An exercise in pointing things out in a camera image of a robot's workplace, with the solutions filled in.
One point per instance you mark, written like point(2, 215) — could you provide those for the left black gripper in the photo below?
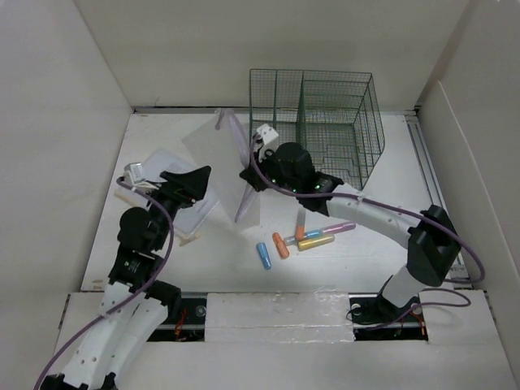
point(185, 188)

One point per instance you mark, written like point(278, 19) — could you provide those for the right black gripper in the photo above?
point(249, 175)

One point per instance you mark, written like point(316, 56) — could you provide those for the clear zip pouch purple zipper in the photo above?
point(223, 145)

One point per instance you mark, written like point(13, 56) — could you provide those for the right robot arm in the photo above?
point(427, 236)

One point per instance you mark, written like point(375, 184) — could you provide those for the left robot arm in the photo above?
point(135, 302)

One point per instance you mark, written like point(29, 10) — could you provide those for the white notebook booklet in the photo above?
point(187, 221)

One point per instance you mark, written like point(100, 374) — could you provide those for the orange capped clear marker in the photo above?
point(300, 225)

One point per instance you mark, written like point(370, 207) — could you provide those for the light blue capped marker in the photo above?
point(292, 240)

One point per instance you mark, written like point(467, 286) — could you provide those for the yellow marker pen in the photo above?
point(311, 243)

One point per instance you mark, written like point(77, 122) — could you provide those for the blue marker pen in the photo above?
point(264, 255)

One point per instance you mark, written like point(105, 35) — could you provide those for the orange marker pen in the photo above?
point(280, 245)

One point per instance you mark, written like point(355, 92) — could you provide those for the pink marker pen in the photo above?
point(338, 228)

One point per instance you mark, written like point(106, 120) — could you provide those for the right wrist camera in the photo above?
point(266, 138)

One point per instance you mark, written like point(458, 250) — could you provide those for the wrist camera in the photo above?
point(134, 173)
point(266, 138)

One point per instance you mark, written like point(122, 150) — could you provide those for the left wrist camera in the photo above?
point(134, 173)

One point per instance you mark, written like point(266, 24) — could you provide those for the green wire mesh organizer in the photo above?
point(334, 115)

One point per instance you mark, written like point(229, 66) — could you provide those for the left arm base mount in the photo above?
point(186, 314)

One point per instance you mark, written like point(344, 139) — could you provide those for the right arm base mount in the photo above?
point(375, 319)

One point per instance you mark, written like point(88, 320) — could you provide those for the aluminium rail right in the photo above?
point(458, 270)

